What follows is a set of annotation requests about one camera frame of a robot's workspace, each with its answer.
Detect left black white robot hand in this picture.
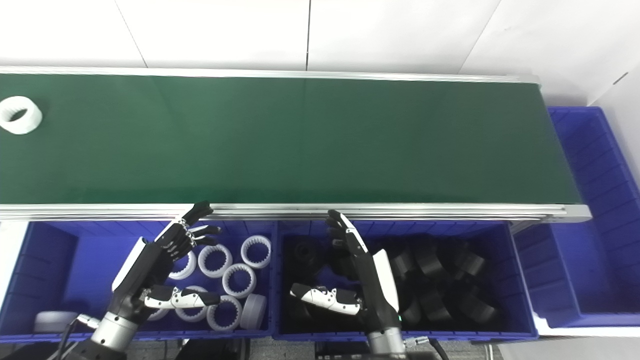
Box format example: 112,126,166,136
107,201,222,322

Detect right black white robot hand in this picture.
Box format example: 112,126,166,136
290,210,403,335

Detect blue bin with white rings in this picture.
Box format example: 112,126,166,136
0,220,277,345

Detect green conveyor belt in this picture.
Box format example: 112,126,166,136
0,66,593,223
0,73,583,205

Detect blue bin with black parts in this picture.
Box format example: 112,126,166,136
272,220,540,342

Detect empty blue plastic bin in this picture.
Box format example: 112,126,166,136
514,106,640,328

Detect black toothed plastic ring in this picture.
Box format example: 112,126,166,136
452,247,486,277
292,239,326,268
415,245,447,278
462,292,498,325
420,290,453,323
392,250,416,283

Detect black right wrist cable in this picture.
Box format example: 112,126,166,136
404,336,452,360

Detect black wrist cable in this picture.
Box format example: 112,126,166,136
56,314,102,360
404,336,452,360

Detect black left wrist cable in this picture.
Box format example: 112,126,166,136
56,314,102,360

